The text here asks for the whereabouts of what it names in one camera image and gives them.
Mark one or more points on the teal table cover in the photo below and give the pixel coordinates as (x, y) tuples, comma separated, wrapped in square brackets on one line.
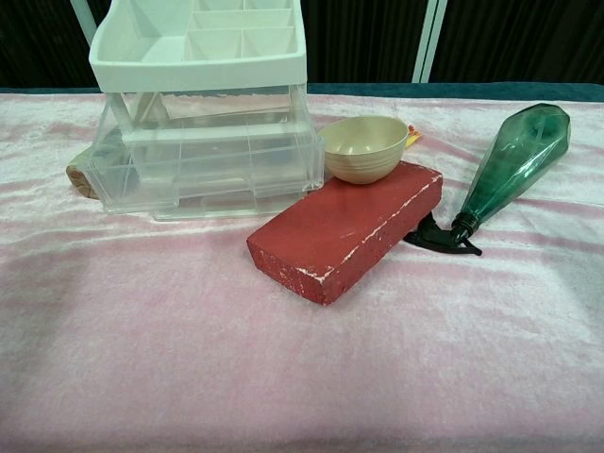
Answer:
[(424, 89)]

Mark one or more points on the thin white post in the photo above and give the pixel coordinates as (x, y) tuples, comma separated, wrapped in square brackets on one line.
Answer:
[(82, 14)]

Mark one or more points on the green spray bottle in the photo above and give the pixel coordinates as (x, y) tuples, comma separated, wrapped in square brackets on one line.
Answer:
[(514, 156)]

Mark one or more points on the beige bowl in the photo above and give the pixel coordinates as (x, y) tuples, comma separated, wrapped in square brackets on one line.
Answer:
[(368, 156)]

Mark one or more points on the yellow and red packet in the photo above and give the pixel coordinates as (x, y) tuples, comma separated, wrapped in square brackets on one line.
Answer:
[(414, 136)]

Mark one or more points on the wide white post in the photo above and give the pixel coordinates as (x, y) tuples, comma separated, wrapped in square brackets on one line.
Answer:
[(428, 38)]

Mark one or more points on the pink fluffy cloth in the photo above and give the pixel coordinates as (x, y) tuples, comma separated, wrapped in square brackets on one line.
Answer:
[(283, 368)]

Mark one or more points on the red brick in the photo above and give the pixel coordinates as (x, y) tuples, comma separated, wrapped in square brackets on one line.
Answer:
[(344, 226)]

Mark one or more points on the white plastic drawer organizer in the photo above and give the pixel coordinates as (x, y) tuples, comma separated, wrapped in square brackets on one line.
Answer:
[(198, 71)]

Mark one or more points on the clear drawer holding blue item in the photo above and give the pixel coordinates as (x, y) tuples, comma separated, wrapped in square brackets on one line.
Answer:
[(283, 146)]

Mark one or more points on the wooden block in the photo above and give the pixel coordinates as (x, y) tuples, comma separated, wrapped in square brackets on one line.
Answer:
[(80, 179)]

